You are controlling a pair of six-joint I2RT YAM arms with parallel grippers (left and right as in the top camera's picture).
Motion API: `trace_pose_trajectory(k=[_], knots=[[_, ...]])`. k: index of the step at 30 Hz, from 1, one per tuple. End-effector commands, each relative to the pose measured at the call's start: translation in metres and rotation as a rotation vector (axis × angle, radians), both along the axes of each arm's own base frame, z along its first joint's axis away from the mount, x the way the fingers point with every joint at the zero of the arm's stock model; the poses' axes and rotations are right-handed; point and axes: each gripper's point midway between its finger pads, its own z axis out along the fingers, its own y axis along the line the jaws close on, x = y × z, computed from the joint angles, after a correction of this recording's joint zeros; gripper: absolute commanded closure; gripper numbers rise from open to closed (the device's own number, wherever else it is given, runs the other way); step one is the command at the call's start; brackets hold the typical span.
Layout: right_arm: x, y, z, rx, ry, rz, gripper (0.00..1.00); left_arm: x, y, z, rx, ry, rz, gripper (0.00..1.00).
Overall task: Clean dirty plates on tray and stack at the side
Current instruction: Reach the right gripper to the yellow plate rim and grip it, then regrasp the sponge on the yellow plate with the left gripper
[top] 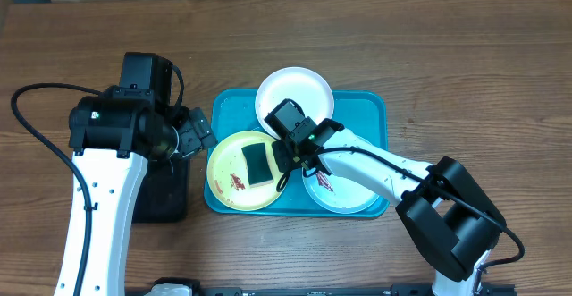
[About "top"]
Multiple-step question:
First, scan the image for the white plate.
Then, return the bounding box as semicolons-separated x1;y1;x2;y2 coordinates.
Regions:
255;66;334;139

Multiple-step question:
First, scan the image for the light blue plate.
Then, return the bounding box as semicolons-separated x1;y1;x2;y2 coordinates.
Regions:
302;172;389;218

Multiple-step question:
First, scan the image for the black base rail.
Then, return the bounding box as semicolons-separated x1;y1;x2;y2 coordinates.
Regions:
127;277;517;296

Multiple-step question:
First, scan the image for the green pink sponge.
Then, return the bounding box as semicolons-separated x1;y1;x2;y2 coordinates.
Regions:
241;143;273;188

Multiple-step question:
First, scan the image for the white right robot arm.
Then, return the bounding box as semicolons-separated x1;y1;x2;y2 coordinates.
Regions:
265;117;508;295

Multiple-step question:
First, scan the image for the black water tray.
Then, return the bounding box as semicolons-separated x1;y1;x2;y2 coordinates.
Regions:
132;160;190;224

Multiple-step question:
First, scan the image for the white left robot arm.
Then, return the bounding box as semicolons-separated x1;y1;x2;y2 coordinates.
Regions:
55;97;215;295

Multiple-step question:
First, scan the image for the teal serving tray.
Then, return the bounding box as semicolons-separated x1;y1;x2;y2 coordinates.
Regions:
211;89;388;217

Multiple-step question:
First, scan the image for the yellow green plate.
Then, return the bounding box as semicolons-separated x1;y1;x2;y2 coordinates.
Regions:
206;131;283;211

